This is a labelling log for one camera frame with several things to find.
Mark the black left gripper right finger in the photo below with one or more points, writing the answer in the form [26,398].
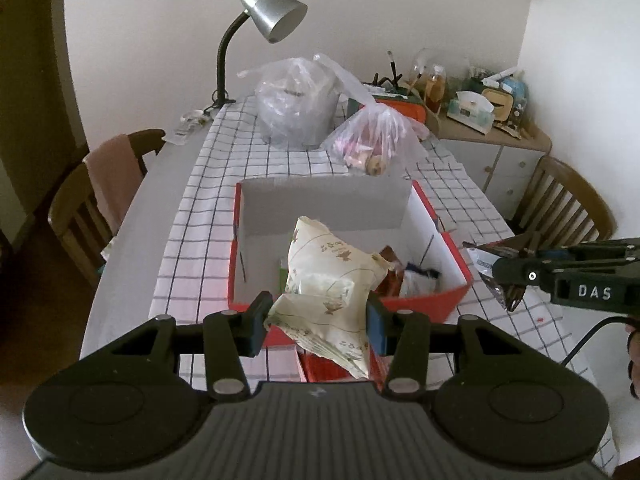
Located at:
[403,336]

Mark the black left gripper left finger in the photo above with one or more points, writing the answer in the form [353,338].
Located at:
[228,335]

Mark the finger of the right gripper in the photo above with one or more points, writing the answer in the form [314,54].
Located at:
[513,276]
[509,248]

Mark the cream snack bag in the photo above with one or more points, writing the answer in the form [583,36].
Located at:
[323,306]

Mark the red snack bag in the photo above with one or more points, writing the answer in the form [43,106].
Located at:
[314,368]

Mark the snacks pile in box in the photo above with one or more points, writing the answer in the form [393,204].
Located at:
[405,272]

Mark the small plastic bag with snacks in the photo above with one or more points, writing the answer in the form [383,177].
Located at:
[377,141]

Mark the right hand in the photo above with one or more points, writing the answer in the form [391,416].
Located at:
[633,349]

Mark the wooden chair right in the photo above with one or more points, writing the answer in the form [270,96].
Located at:
[562,207]

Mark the wooden chair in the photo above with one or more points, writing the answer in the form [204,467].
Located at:
[562,207]
[74,216]

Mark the white wooden cabinet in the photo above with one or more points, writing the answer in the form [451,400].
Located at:
[499,164]

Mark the checkered white tablecloth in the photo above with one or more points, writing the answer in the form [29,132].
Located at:
[230,234]

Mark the red cardboard box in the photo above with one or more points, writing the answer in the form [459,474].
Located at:
[368,213]

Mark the tissue box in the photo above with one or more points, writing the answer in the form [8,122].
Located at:
[472,110]

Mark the red green container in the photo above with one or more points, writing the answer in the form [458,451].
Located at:
[409,106]

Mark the amber glass bottle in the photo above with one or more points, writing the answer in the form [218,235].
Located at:
[435,88]

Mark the clear glass jar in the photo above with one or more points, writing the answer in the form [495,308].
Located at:
[426,67]

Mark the wooden chair left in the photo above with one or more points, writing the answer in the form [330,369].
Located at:
[74,216]

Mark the pink towel on chair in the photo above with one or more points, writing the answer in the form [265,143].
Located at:
[115,176]

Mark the small items by lamp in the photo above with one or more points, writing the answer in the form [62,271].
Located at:
[190,123]

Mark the large clear plastic bag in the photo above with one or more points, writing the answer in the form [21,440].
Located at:
[296,100]

